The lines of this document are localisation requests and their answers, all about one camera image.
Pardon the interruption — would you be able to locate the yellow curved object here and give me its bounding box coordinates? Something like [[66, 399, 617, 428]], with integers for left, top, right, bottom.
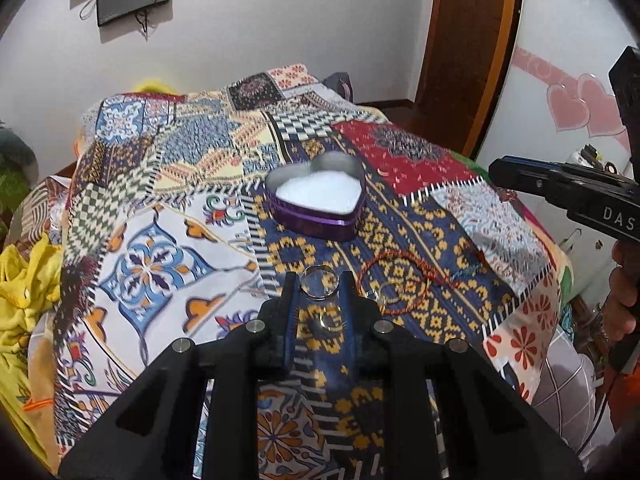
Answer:
[[134, 77, 187, 97]]

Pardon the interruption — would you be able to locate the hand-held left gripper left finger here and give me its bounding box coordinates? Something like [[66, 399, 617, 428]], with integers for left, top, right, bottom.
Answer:
[[59, 271, 301, 480]]

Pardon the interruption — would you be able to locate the pink heart sticker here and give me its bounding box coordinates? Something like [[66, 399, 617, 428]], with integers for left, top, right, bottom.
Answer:
[[515, 46, 635, 152]]

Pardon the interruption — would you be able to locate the yellow cloth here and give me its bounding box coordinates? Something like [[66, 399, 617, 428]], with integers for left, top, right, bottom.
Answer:
[[0, 232, 67, 467]]

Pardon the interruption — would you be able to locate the black monitor cable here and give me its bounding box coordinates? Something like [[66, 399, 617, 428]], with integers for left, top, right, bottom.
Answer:
[[134, 7, 153, 40]]

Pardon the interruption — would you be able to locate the white wardrobe sliding door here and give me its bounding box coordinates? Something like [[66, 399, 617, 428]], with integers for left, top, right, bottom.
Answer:
[[474, 0, 640, 221]]

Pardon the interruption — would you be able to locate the red string bracelet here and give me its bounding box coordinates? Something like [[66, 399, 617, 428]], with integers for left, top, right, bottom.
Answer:
[[356, 249, 483, 317]]

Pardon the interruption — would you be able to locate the brown wooden door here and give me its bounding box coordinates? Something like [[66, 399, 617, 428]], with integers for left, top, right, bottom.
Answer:
[[414, 0, 527, 157]]

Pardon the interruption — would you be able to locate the patchwork printed blanket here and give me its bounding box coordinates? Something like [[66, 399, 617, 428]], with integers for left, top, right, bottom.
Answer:
[[52, 62, 572, 480]]

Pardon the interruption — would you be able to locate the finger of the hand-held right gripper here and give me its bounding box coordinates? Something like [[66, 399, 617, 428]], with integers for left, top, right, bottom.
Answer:
[[502, 156, 567, 167], [488, 158, 568, 196]]

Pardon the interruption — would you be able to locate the dark pillow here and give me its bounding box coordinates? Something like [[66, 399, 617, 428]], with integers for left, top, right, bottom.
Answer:
[[322, 72, 357, 104]]

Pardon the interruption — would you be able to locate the person's right hand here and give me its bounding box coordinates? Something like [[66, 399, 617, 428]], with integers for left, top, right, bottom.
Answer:
[[605, 242, 640, 375]]

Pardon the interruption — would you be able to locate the large silver ring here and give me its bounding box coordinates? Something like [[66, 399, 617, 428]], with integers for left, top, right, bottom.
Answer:
[[299, 265, 342, 302]]

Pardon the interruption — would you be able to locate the purple heart-shaped tin box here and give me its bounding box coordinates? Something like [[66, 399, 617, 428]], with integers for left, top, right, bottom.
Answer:
[[264, 151, 366, 242]]

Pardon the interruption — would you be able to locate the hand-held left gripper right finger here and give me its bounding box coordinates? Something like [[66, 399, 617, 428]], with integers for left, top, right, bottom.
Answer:
[[340, 270, 587, 480]]

